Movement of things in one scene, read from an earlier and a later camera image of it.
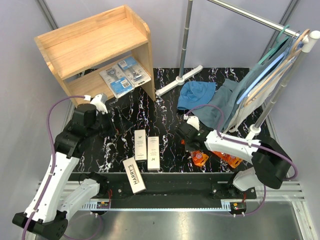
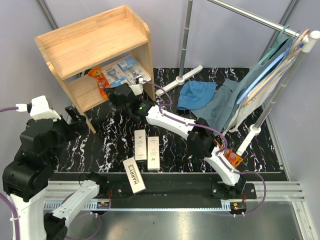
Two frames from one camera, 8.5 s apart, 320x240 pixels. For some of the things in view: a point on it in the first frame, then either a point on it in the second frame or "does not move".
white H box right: (153, 154) does not move
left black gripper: (125, 123) → (79, 126)
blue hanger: (296, 44) does not move
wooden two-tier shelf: (77, 53) does not move
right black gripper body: (188, 147) → (115, 102)
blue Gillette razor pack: (118, 83) does not move
